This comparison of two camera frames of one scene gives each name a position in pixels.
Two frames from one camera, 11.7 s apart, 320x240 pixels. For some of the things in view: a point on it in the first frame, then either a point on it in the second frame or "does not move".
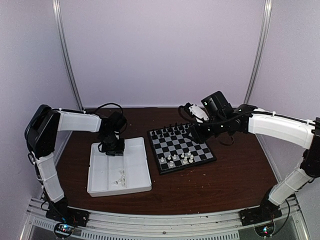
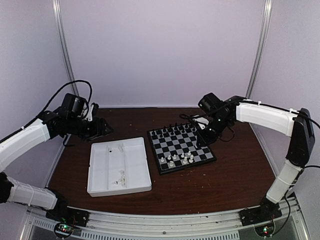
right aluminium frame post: [259, 52] does not move
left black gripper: [119, 150] → [98, 130]
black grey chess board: [173, 151] does not move
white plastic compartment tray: [112, 174] does not move
